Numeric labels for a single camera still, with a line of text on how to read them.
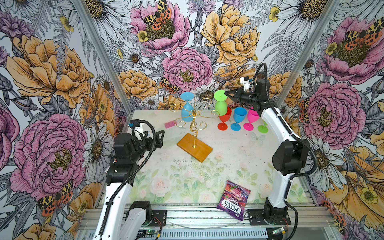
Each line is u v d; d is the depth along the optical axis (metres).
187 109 0.89
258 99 0.70
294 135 0.53
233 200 0.78
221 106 0.90
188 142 1.01
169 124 1.12
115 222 0.41
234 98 0.76
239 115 0.99
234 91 0.79
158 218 0.73
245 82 0.79
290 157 0.52
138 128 0.61
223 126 1.12
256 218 0.73
